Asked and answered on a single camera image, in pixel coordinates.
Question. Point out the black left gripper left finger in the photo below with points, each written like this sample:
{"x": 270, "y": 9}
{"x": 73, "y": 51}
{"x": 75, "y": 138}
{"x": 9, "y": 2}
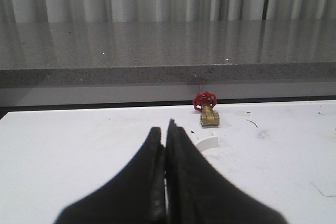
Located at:
{"x": 135, "y": 195}

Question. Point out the white half clamp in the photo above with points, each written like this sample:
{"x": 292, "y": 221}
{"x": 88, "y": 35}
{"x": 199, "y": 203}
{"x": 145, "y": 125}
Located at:
{"x": 206, "y": 143}

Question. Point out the brass valve red handwheel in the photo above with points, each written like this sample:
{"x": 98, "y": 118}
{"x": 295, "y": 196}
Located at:
{"x": 205, "y": 102}

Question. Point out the grey stone counter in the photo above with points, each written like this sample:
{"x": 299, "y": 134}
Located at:
{"x": 117, "y": 54}

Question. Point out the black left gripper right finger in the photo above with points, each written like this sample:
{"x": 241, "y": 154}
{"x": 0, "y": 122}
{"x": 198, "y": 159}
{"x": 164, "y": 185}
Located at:
{"x": 198, "y": 193}

